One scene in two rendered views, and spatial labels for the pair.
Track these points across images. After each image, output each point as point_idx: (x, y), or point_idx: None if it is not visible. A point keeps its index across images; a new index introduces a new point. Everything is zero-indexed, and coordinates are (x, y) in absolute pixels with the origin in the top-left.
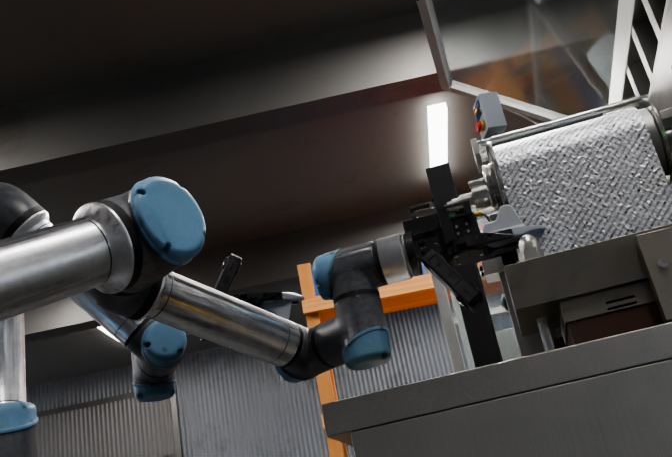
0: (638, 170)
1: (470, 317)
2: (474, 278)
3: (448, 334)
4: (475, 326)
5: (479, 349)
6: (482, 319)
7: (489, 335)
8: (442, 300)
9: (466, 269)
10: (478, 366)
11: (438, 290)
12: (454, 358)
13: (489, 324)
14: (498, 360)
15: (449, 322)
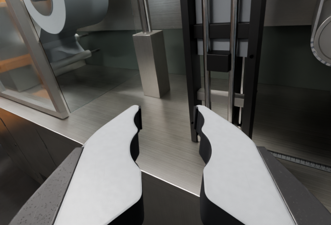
0: None
1: (255, 81)
2: (261, 44)
3: (25, 29)
4: (254, 88)
5: (252, 106)
6: (256, 81)
7: (255, 93)
8: None
9: (261, 34)
10: (250, 119)
11: None
12: (34, 49)
13: (257, 84)
14: (254, 111)
15: (23, 17)
